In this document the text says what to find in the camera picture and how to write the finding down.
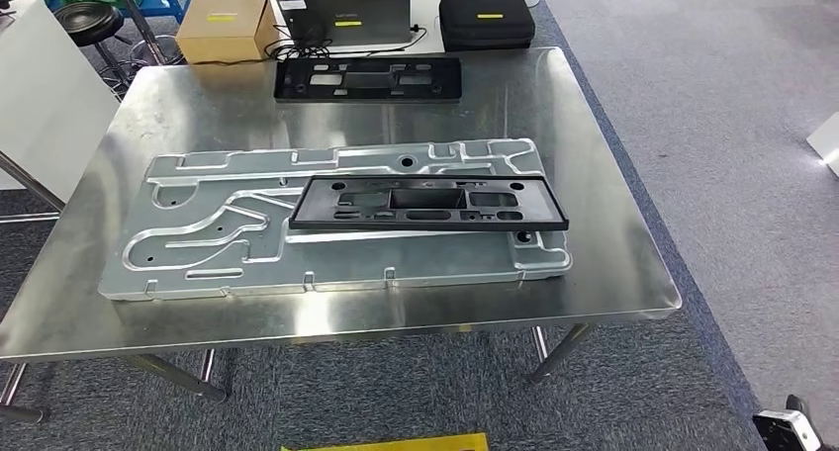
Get black plastic plate bracket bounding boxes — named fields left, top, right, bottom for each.
left=273, top=55, right=463, bottom=105
left=288, top=174, right=570, bottom=233

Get stainless steel workbench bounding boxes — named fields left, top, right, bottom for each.
left=0, top=45, right=683, bottom=426

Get black case yellow label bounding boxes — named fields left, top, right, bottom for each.
left=437, top=0, right=537, bottom=51

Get machined aluminium fixture plate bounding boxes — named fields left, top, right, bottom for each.
left=98, top=137, right=574, bottom=304

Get brown cardboard box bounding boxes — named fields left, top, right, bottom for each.
left=174, top=0, right=282, bottom=64

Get grey metal pole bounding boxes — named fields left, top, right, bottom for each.
left=106, top=0, right=166, bottom=66

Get black round stool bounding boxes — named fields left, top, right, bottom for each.
left=53, top=1, right=188, bottom=99

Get white table steel legs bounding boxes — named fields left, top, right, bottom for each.
left=0, top=0, right=123, bottom=226

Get white flat panel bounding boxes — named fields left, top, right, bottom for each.
left=805, top=110, right=839, bottom=177

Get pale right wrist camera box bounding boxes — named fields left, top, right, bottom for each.
left=752, top=408, right=824, bottom=451

